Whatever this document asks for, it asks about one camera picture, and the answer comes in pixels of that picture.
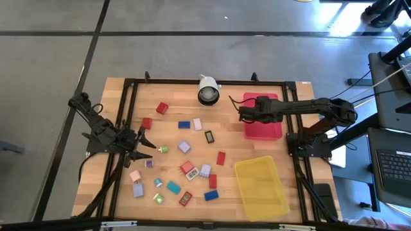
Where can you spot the white case with screen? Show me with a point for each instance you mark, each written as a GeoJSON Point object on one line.
{"type": "Point", "coordinates": [192, 174]}

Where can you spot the red translucent plastic bin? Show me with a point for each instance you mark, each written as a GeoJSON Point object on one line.
{"type": "Point", "coordinates": [263, 131]}

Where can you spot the green white charger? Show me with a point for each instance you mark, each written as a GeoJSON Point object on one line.
{"type": "Point", "coordinates": [158, 198]}
{"type": "Point", "coordinates": [164, 149]}

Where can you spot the black pole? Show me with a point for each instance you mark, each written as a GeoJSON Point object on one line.
{"type": "Point", "coordinates": [396, 49]}

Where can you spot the yellow translucent plastic bin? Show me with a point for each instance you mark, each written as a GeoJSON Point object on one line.
{"type": "Point", "coordinates": [261, 189]}

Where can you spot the white paper sheet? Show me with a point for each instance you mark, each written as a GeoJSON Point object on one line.
{"type": "Point", "coordinates": [338, 157]}

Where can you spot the black rig beam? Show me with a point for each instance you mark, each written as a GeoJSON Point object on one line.
{"type": "Point", "coordinates": [64, 225]}

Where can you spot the black desk leg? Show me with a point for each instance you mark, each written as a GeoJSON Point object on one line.
{"type": "Point", "coordinates": [374, 197]}

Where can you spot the lavender cube charger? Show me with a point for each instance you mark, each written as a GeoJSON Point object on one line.
{"type": "Point", "coordinates": [138, 190]}
{"type": "Point", "coordinates": [205, 170]}
{"type": "Point", "coordinates": [184, 146]}

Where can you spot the dark grey laptop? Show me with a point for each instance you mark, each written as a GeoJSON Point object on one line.
{"type": "Point", "coordinates": [395, 167]}

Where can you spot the grey floor object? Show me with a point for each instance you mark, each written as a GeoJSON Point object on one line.
{"type": "Point", "coordinates": [11, 147]}

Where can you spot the black case with screen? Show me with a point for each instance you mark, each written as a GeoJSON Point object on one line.
{"type": "Point", "coordinates": [209, 136]}

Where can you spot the silver metal bracket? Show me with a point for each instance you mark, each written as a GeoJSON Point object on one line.
{"type": "Point", "coordinates": [297, 227]}
{"type": "Point", "coordinates": [118, 224]}

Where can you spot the small teal charger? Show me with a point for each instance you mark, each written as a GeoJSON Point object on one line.
{"type": "Point", "coordinates": [158, 182]}

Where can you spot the pink cube charger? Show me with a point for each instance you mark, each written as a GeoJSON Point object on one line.
{"type": "Point", "coordinates": [135, 176]}

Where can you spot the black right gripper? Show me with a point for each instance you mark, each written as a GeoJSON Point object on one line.
{"type": "Point", "coordinates": [260, 112]}

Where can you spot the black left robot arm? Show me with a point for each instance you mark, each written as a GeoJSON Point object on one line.
{"type": "Point", "coordinates": [96, 123]}

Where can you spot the black aluminium table frame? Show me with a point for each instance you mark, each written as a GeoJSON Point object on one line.
{"type": "Point", "coordinates": [180, 81]}

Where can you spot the blue plastic case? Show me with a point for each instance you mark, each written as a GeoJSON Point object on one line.
{"type": "Point", "coordinates": [184, 124]}
{"type": "Point", "coordinates": [211, 195]}

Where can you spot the black table-level camera block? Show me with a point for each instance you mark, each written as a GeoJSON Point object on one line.
{"type": "Point", "coordinates": [208, 225]}

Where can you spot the small purple charger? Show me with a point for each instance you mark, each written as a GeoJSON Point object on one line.
{"type": "Point", "coordinates": [149, 163]}

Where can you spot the person's shoe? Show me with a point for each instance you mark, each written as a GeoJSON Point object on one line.
{"type": "Point", "coordinates": [374, 7]}
{"type": "Point", "coordinates": [385, 18]}

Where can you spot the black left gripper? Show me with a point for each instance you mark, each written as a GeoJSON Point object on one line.
{"type": "Point", "coordinates": [126, 141]}

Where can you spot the pink patterned cloth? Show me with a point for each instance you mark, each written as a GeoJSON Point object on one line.
{"type": "Point", "coordinates": [366, 224]}

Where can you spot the grey desk panel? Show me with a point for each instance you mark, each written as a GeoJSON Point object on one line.
{"type": "Point", "coordinates": [387, 106]}

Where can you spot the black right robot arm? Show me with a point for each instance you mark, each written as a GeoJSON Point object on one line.
{"type": "Point", "coordinates": [308, 106]}

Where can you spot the pale lilac case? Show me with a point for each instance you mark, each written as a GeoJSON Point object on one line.
{"type": "Point", "coordinates": [197, 124]}

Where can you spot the black desk support beam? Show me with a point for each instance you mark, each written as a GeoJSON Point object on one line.
{"type": "Point", "coordinates": [353, 134]}

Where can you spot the red case with screen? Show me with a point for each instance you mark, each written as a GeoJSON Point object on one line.
{"type": "Point", "coordinates": [185, 198]}

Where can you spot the teal plastic case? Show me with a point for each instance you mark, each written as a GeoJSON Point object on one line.
{"type": "Point", "coordinates": [173, 187]}

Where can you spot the black flat device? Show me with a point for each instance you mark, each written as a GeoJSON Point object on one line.
{"type": "Point", "coordinates": [325, 199]}

